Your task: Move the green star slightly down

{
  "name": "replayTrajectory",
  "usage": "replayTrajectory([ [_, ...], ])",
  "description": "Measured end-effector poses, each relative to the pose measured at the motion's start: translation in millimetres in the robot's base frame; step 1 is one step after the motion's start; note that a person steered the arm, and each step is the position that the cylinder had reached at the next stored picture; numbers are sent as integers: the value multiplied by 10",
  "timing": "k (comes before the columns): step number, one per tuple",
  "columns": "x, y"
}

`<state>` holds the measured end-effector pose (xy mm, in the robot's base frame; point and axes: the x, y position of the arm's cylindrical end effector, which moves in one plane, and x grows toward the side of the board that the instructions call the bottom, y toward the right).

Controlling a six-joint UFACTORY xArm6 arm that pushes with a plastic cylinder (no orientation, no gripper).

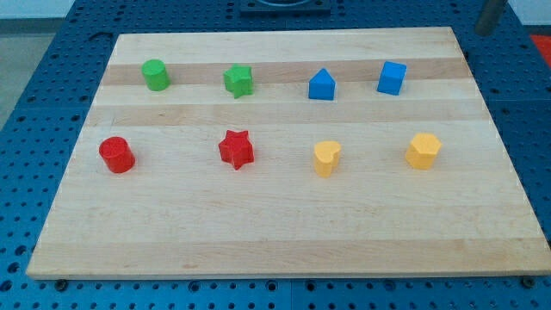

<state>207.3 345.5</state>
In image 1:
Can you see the yellow hexagon block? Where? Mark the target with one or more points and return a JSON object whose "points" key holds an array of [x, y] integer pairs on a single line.
{"points": [[422, 151]]}

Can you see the wooden board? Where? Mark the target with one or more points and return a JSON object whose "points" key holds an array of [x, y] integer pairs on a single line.
{"points": [[183, 213]]}

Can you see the grey metal cylinder post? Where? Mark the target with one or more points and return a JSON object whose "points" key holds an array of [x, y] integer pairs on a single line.
{"points": [[489, 17]]}

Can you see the red cylinder block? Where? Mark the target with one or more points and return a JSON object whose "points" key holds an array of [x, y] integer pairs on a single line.
{"points": [[117, 154]]}

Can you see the green cylinder block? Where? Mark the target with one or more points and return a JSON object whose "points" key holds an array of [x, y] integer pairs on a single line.
{"points": [[155, 75]]}

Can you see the blue pentagon house block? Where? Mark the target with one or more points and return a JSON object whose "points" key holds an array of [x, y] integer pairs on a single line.
{"points": [[322, 86]]}

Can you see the yellow heart block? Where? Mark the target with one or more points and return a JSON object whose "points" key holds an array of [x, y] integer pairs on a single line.
{"points": [[326, 155]]}

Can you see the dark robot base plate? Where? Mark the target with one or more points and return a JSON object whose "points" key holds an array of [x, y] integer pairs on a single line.
{"points": [[283, 7]]}

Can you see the red star block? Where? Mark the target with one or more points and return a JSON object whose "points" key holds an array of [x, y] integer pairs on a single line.
{"points": [[236, 149]]}

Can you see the green star block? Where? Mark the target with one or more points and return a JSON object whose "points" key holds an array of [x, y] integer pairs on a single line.
{"points": [[239, 81]]}

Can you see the blue cube block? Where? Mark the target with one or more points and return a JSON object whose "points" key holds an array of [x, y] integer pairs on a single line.
{"points": [[391, 78]]}

